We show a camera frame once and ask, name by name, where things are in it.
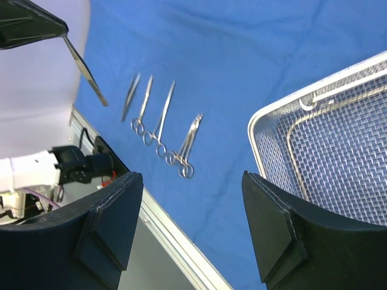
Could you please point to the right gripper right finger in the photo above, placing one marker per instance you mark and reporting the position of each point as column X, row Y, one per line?
column 299, row 245

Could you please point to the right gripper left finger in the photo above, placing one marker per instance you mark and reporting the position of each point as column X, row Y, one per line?
column 40, row 253

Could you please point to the metal mesh instrument tray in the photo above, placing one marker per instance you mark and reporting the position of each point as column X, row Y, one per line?
column 326, row 143

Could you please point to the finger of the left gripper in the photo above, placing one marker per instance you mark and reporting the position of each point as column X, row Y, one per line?
column 25, row 18
column 8, row 41

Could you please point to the steel forceps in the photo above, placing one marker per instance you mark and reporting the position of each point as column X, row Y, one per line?
column 181, row 158
column 155, row 136

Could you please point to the blue surgical wrap cloth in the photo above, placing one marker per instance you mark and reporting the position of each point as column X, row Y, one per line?
column 224, row 60

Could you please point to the steel tweezers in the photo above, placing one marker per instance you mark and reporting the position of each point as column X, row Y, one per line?
column 83, row 68
column 130, row 94

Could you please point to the aluminium front rail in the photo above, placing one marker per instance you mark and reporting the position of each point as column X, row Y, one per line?
column 151, row 211

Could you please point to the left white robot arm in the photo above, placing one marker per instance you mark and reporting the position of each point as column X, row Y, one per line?
column 42, row 44

